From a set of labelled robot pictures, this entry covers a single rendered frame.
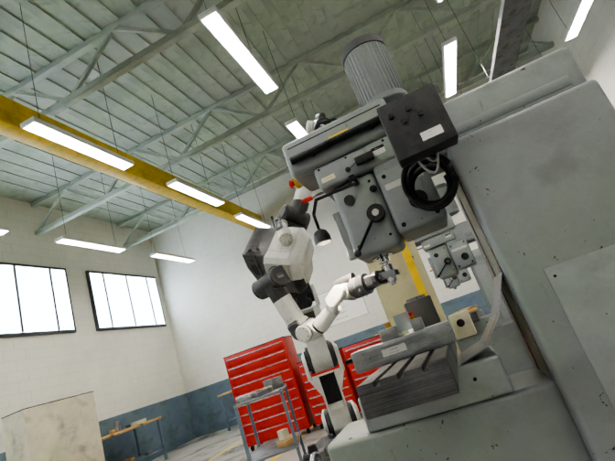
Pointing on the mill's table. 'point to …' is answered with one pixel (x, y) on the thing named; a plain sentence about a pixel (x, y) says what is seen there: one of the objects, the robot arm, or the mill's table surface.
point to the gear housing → (332, 177)
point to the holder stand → (423, 305)
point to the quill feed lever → (371, 222)
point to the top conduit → (335, 140)
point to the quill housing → (393, 241)
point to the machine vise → (404, 345)
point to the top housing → (304, 171)
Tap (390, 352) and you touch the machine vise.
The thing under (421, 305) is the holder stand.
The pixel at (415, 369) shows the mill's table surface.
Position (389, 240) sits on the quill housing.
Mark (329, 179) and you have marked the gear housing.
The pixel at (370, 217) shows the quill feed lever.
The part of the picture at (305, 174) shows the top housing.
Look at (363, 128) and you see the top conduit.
